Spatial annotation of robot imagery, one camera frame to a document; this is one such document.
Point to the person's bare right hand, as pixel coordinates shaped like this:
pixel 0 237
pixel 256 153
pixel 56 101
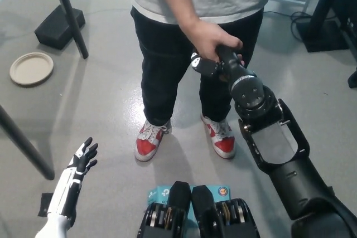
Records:
pixel 209 38

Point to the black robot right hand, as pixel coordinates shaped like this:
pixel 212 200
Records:
pixel 228 62

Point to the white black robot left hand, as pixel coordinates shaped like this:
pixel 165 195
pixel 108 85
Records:
pixel 71 176

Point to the person grey shirt black pants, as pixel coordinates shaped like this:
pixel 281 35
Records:
pixel 164 68

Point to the black robot left leg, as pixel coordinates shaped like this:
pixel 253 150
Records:
pixel 178 196

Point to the black table leg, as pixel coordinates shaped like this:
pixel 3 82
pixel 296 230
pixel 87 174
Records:
pixel 25 144

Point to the red white sneaker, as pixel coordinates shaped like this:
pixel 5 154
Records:
pixel 147 144
pixel 221 143

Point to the teal cardboard box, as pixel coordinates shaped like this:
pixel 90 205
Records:
pixel 160 193

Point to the black stand with base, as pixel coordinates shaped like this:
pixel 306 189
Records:
pixel 320 36

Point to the beige paper plate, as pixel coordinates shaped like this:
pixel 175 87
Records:
pixel 31 68

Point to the black equipment foot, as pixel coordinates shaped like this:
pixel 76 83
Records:
pixel 352 79

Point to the black slanted pole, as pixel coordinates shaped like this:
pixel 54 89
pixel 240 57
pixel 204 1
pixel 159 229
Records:
pixel 69 12

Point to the black foam block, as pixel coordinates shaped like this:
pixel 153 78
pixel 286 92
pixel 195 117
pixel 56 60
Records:
pixel 55 30

